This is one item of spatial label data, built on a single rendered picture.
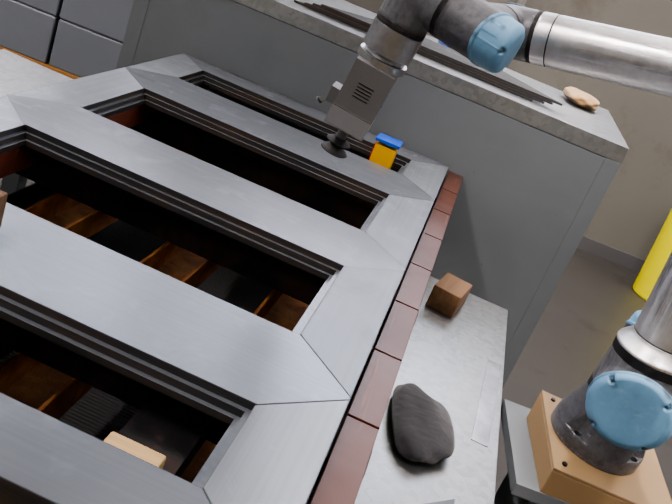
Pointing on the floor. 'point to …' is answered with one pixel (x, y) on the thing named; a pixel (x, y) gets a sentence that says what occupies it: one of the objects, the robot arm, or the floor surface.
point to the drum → (655, 261)
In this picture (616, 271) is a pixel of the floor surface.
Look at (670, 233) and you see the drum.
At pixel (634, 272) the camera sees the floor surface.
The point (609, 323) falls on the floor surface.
